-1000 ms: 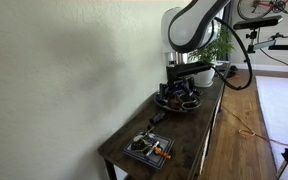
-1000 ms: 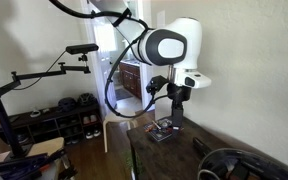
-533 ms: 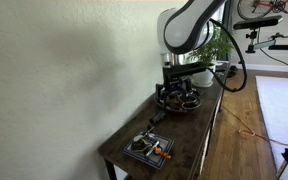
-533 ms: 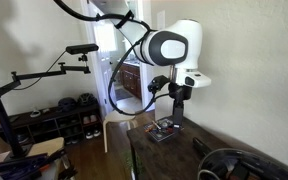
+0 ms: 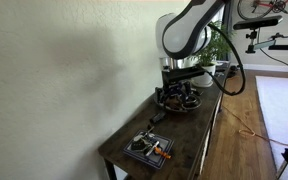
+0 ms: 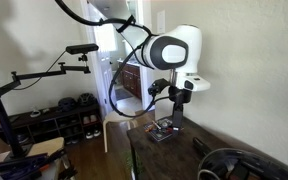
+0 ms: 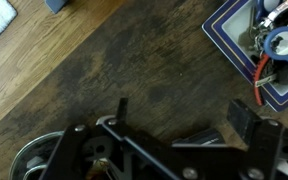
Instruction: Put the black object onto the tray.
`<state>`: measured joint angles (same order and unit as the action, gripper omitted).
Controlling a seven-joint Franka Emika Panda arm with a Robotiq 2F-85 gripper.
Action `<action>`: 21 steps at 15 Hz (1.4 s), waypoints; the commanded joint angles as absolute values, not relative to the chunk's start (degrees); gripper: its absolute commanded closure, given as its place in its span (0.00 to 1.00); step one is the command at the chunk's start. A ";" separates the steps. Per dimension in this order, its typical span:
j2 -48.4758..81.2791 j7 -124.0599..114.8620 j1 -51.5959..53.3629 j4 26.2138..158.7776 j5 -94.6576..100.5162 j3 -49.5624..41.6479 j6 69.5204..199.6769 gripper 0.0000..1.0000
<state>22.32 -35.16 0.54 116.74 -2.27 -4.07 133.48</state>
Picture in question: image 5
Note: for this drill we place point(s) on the white flower pot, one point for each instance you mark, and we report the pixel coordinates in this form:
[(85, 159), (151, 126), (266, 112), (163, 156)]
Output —
[(204, 78)]

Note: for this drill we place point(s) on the black wall shelf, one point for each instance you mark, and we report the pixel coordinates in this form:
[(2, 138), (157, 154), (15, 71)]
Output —
[(287, 47)]

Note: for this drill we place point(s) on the leafy green potted plant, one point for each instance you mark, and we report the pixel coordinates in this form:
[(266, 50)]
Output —
[(214, 46)]

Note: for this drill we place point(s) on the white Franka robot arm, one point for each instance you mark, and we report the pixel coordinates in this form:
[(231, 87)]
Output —
[(184, 36)]

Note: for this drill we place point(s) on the square blue tray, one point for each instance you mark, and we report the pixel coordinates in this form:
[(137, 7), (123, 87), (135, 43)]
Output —
[(160, 160)]

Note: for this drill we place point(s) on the key bunch with orange tag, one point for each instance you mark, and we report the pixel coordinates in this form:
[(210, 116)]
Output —
[(147, 143)]

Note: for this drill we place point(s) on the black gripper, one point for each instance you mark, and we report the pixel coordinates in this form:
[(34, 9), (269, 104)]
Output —
[(179, 76)]

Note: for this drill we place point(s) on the white rug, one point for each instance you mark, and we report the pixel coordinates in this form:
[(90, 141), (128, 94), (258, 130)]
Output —
[(280, 100)]

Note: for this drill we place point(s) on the bicycle on wall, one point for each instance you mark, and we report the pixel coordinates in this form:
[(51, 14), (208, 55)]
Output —
[(260, 8)]

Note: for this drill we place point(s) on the dark wooden console table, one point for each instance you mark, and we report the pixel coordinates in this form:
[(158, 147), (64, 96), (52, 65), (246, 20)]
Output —
[(184, 133)]

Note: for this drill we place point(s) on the amber brown small object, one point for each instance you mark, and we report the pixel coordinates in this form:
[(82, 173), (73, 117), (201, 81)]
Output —
[(174, 102)]

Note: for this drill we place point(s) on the black camera on tripod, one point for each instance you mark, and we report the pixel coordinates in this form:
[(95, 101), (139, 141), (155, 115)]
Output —
[(257, 24)]

